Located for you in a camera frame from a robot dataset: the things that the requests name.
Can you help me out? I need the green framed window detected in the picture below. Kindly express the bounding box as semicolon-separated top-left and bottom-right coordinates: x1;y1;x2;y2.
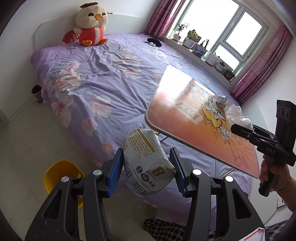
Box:
166;0;267;73

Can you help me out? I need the person's right forearm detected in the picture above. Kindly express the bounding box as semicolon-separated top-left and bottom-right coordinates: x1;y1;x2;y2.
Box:
278;177;296;212

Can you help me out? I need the orange cartoon folding table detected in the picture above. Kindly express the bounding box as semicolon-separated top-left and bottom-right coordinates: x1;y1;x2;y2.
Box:
145;65;259;178

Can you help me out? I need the left pink curtain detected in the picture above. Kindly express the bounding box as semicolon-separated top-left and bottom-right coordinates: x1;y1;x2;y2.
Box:
145;0;185;38

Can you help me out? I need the small blue white pot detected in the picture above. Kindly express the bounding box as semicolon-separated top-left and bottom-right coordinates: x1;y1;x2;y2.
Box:
214;61;227;74

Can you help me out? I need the clear plastic bag white wad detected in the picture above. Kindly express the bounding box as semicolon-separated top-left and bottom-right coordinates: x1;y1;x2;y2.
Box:
225;100;253;131

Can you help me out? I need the large white flower pot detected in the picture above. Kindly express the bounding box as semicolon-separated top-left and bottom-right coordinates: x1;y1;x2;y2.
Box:
205;52;219;67

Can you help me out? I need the pink curtain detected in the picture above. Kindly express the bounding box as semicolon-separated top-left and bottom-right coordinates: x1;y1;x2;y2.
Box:
145;0;185;38
231;25;292;105

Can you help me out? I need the plaid pajama leg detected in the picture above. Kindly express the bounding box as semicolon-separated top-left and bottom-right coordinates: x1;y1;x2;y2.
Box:
142;218;217;241

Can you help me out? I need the dark small waste bin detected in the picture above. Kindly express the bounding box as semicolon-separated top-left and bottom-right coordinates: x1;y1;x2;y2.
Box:
31;84;43;103

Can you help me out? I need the white pot green shrub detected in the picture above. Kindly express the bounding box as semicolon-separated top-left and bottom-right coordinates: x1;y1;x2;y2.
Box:
182;29;201;49

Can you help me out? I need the crumpled grey paper ball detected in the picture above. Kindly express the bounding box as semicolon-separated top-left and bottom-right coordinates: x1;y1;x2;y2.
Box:
215;95;228;109

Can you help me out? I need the person's right hand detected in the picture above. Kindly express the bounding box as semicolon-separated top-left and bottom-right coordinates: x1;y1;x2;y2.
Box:
259;155;294;191

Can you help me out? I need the chick plush toy red shirt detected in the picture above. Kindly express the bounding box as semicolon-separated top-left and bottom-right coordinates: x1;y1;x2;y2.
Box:
62;2;108;47

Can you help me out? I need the yellow trash bin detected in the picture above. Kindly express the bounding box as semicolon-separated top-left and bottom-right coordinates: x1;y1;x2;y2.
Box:
43;159;86;211

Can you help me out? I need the right pink curtain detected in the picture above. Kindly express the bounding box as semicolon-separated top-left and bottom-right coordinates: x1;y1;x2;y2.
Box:
231;25;292;105

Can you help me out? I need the blue white porcelain planter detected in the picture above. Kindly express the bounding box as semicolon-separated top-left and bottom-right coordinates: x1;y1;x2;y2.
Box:
193;39;209;58

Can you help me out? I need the white headboard panel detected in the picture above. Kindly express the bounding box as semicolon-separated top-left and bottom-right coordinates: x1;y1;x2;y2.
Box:
34;14;149;51

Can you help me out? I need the small white potted plant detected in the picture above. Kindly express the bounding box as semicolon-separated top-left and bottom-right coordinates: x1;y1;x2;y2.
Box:
173;24;188;42

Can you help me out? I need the white yellow snack bag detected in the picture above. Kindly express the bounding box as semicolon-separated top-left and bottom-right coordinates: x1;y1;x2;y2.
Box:
123;128;175;197

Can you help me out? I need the dark rectangular planter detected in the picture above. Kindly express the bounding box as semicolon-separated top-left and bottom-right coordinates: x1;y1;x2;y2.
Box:
223;68;235;81

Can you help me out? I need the black and white plush toy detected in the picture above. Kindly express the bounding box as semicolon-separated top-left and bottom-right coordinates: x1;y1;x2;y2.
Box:
147;38;162;47

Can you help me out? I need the purple floral bed sheet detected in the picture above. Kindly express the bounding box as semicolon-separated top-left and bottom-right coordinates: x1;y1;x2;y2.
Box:
31;32;251;223

